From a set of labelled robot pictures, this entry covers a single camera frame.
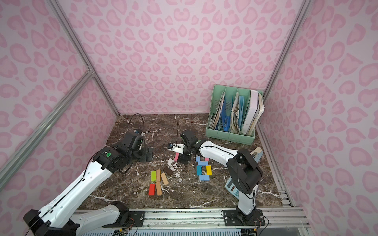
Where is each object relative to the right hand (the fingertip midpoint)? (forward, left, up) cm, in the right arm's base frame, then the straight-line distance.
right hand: (180, 151), depth 90 cm
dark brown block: (-10, +7, -6) cm, 14 cm away
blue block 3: (-13, -15, -7) cm, 21 cm away
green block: (-13, +16, -7) cm, 21 cm away
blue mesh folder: (+31, -32, -7) cm, 45 cm away
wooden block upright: (-13, +13, -7) cm, 19 cm away
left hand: (-7, +16, +14) cm, 22 cm away
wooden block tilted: (-14, +9, -6) cm, 18 cm away
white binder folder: (+19, -43, +16) cm, 50 cm away
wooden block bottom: (-20, +11, -6) cm, 24 cm away
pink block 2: (-2, -16, -7) cm, 18 cm away
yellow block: (-9, -17, -7) cm, 21 cm away
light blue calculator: (-19, -29, -5) cm, 36 cm away
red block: (-21, +15, -7) cm, 26 cm away
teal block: (-9, -11, -7) cm, 16 cm away
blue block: (-2, -11, -7) cm, 13 cm away
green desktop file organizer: (+19, -33, +13) cm, 40 cm away
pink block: (-1, +3, -7) cm, 7 cm away
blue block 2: (-4, -14, -8) cm, 16 cm away
